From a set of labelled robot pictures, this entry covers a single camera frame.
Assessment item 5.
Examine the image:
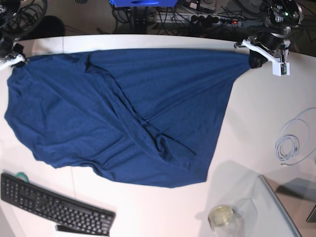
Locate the green tape roll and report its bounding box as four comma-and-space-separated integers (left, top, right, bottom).
15, 172, 29, 183

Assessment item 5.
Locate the coiled white cable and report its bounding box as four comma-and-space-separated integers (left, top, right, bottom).
275, 107, 316, 166

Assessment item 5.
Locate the blue box with hole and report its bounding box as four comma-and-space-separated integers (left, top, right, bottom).
109, 0, 178, 7

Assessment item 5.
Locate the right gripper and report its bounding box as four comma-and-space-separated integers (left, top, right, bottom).
11, 43, 26, 68

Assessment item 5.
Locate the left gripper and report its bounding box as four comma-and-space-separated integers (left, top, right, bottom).
255, 31, 288, 51

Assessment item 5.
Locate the black computer keyboard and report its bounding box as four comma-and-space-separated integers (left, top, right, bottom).
0, 173, 116, 237

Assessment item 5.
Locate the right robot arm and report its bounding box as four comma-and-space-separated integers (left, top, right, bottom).
0, 0, 47, 70

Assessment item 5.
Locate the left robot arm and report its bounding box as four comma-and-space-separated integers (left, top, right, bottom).
257, 0, 304, 51

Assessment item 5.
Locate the clear glass jar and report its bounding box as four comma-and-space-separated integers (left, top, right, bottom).
208, 205, 240, 237

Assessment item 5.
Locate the dark blue t-shirt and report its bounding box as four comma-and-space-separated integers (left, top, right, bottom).
4, 48, 250, 188

